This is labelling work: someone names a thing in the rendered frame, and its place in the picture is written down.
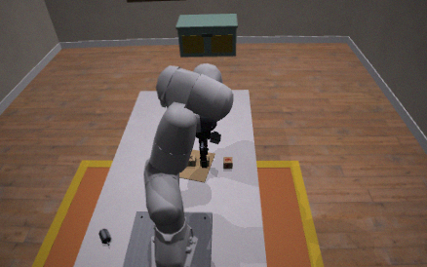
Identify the tan square mat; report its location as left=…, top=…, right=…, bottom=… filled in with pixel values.
left=179, top=150, right=215, bottom=182

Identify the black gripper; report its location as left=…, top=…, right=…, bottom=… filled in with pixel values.
left=196, top=131, right=211, bottom=168

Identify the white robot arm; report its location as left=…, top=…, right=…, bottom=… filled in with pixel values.
left=144, top=63, right=233, bottom=267

